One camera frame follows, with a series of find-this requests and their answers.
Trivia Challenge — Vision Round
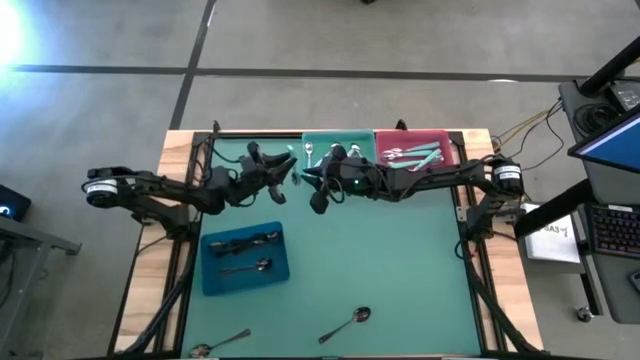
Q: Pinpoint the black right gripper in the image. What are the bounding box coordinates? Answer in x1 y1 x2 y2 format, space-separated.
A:
301 144 385 200

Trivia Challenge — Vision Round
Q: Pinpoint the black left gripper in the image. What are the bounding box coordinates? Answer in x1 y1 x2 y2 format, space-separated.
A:
233 141 300 206

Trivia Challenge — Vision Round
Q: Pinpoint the all steel spoon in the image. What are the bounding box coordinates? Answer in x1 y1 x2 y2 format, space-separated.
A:
232 229 282 250
188 328 252 359
318 306 372 345
208 238 254 256
224 237 265 255
218 256 275 277

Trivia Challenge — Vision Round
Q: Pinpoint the blue plastic bin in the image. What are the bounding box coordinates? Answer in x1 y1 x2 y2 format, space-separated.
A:
199 220 292 297

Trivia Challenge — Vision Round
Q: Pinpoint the translucent teal plastic bin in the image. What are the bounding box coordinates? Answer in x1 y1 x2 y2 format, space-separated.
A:
300 130 380 185

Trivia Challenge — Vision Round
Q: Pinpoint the translucent pink plastic bin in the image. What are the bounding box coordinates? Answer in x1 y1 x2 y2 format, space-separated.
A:
374 128 457 174

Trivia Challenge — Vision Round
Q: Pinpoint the green table mat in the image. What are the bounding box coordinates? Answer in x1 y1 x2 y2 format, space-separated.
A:
180 137 482 357

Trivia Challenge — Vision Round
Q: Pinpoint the black cart bar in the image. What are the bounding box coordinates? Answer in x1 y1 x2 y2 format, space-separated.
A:
513 178 596 240

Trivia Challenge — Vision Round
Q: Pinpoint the white paper sheet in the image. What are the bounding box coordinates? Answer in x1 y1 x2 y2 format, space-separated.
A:
519 202 582 265

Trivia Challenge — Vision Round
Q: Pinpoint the black device with blue light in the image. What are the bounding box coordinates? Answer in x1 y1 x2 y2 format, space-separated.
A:
0 183 32 223

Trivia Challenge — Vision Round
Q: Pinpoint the grey side table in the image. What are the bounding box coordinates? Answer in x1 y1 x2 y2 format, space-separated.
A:
0 214 83 360

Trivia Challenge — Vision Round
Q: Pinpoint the blue screen monitor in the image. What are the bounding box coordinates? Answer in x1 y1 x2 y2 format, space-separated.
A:
567 103 640 175

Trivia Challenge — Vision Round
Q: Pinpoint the black keyboard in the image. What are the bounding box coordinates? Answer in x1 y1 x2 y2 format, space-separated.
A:
583 202 640 260

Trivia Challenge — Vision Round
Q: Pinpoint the black pole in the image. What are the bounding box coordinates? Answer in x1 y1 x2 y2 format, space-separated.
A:
578 37 640 97

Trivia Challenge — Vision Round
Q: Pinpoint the black power adapter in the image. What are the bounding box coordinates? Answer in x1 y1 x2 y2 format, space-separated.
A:
606 79 640 112

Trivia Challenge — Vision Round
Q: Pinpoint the grey equipment cart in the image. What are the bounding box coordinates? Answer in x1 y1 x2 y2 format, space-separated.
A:
557 77 640 325

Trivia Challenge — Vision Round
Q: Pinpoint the yellow cable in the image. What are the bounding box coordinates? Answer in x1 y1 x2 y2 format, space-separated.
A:
492 102 564 151

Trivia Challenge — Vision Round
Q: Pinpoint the coiled black cable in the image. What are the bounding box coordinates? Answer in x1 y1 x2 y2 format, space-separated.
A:
572 102 609 137

